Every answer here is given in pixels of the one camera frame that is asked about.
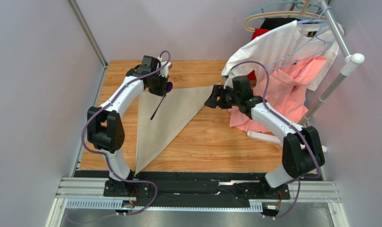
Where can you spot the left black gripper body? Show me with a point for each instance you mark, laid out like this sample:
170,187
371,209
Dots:
158,83

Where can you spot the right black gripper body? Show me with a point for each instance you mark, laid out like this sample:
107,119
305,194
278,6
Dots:
220,97

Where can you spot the purple plastic spoon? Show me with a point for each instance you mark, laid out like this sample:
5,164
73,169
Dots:
168,88

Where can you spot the beige cloth napkin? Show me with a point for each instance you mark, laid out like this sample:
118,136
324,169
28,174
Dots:
178,108

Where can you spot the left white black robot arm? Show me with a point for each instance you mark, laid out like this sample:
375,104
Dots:
105,130

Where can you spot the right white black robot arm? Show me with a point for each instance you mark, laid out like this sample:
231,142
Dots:
301,146

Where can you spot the white t-shirt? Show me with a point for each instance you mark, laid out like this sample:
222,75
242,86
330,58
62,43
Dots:
278,43

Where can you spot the pink pleated garment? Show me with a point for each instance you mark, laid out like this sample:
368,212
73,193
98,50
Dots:
286,93

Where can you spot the red garment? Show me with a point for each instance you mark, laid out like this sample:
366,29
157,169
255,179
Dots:
258,32

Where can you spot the black garment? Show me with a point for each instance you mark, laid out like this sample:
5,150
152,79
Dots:
272,23

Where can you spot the beige wooden hanger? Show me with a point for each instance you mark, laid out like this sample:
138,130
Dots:
299,9

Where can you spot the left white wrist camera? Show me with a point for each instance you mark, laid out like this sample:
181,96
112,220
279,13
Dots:
155,66

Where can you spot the blue wire hanger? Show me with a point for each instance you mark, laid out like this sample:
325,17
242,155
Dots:
279,63

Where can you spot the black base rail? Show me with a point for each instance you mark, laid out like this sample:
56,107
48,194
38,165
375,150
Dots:
188,189

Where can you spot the aluminium frame post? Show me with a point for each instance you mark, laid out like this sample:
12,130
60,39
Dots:
87,31

